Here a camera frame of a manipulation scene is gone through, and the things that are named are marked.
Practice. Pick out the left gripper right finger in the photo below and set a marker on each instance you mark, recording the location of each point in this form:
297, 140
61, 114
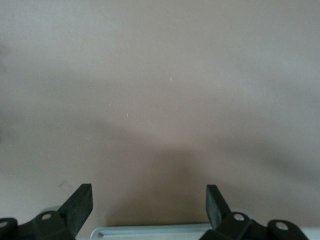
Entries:
217, 212

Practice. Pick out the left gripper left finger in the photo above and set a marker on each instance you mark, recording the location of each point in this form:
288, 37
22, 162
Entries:
72, 212

